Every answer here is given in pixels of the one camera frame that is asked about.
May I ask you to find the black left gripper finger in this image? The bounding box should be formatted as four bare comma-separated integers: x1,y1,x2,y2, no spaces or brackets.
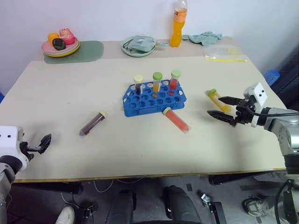
38,133,53,155
26,145,43,153

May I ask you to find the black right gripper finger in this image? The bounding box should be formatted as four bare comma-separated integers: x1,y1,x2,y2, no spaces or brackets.
207,110,237,127
218,96,240,106

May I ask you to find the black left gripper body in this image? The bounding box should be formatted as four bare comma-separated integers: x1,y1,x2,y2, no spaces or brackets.
19,140,36,162

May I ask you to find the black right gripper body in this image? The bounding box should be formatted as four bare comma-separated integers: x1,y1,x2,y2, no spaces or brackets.
235,98,256,127

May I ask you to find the green-capped yellow liquid tube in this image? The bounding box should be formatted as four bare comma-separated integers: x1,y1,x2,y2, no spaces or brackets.
205,88,233,113

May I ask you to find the pink-capped red liquid tube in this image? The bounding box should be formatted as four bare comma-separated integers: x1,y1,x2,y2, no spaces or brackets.
162,106,192,134

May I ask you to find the cream-capped purple liquid tube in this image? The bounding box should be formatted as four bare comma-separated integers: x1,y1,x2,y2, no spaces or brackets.
79,110,109,138

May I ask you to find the green-capped red liquid tube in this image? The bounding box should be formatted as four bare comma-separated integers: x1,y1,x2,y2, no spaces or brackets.
168,70,182,91

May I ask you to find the green-capped orange liquid tube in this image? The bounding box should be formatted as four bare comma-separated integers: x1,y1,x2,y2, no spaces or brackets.
152,71,163,93

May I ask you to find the blue test tube rack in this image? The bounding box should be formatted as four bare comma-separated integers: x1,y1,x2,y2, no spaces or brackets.
121,80,188,118

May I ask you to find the cream-capped dark liquid tube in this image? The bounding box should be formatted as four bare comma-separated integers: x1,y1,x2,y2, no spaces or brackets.
133,74,144,95

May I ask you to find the blue plastic stool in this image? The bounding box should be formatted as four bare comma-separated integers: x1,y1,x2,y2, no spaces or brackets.
263,69,281,86

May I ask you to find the clear plastic zip bag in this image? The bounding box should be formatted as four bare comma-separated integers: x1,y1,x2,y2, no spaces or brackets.
202,45,249,63

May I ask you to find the black chair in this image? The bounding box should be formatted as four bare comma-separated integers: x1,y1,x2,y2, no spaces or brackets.
270,45,299,111

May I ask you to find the crumpled green cloth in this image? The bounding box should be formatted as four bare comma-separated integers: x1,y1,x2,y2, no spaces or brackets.
182,31,223,46

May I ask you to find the white shoe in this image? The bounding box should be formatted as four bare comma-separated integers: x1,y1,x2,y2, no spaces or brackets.
55,205,76,224

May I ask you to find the caster wheel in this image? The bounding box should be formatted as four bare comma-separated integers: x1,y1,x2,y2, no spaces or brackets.
200,193,212,207

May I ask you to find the orange soda bottle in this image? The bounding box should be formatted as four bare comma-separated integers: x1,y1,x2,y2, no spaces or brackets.
169,0,189,48

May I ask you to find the grey sneaker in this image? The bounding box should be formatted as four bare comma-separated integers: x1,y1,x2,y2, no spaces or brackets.
242,196,270,217

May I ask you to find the yellow plate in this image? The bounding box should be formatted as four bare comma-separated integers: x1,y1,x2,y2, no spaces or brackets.
43,41,81,58

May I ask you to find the pink plate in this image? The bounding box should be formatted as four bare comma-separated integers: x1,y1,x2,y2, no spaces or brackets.
41,37,79,55

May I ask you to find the dark rounded shape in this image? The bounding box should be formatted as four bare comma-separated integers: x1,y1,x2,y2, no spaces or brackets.
163,185,202,224

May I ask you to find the black and green toy food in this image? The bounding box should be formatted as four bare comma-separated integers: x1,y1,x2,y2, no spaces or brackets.
52,38,66,50

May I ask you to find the green placemat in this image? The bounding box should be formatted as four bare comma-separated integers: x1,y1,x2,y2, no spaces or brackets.
43,40,105,65

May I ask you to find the orange toy food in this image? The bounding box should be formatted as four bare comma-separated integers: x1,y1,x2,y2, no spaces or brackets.
47,32,60,45

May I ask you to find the pale green plate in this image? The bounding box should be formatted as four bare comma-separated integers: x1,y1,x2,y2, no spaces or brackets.
121,36,156,57

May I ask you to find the pink toy cake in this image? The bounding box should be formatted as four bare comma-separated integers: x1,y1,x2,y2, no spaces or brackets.
58,28,76,45

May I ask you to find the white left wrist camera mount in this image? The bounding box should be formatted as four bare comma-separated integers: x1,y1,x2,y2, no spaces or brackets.
0,126,35,173

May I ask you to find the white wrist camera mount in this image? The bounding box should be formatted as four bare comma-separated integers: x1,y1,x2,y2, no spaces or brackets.
0,126,35,173
243,82,270,128

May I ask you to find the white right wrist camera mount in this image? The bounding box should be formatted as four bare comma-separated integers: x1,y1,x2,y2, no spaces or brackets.
243,82,270,128

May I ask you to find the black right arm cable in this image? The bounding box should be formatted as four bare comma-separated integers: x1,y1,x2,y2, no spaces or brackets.
247,106,299,117

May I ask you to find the black table frame bar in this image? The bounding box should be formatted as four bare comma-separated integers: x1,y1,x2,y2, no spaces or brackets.
13,181,84,195
208,171,288,186

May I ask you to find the white floor cable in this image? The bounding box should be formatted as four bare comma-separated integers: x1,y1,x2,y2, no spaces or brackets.
93,179,114,194

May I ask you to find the black metal bracket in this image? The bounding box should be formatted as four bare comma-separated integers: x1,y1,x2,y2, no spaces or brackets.
207,201,228,224

